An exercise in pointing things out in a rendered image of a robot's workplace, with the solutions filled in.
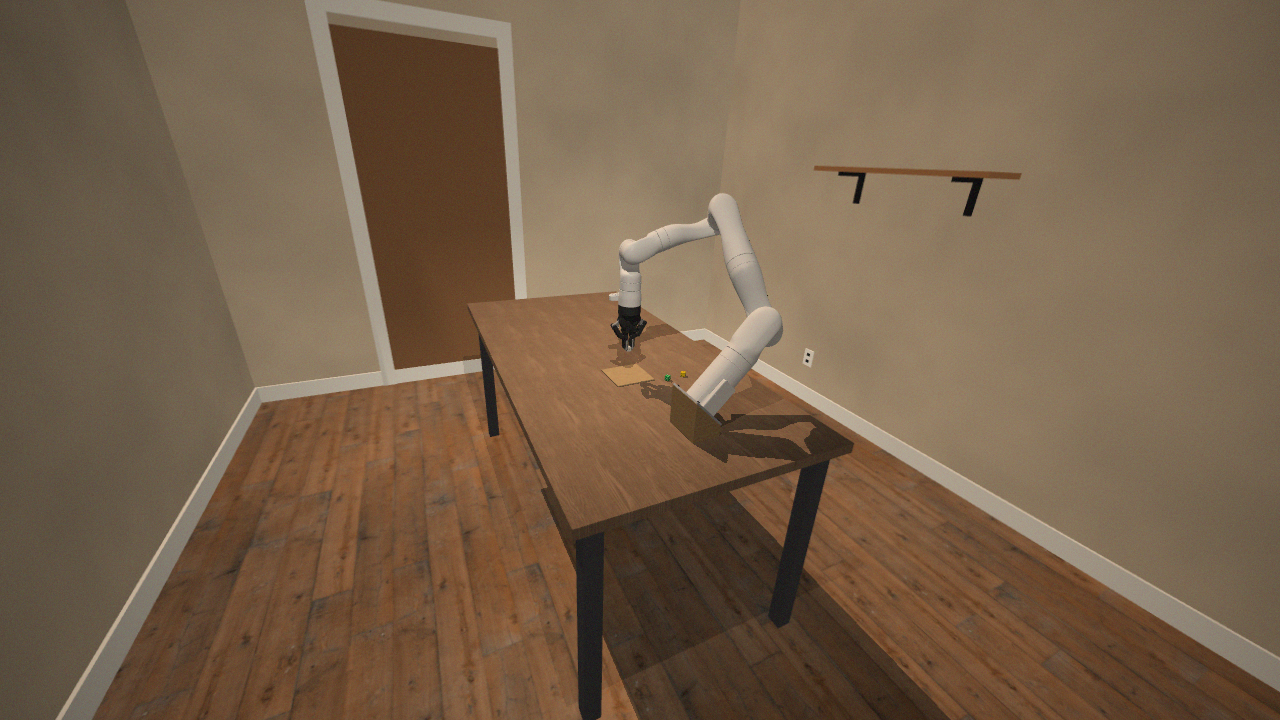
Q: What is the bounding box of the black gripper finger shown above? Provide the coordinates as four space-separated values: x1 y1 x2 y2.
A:
611 319 630 350
628 319 646 348

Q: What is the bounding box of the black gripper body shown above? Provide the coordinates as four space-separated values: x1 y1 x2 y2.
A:
617 304 641 331

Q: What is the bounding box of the tan square mat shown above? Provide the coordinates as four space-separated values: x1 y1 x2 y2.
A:
602 364 654 387

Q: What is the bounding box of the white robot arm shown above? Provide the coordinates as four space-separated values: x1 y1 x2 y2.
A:
609 193 783 416

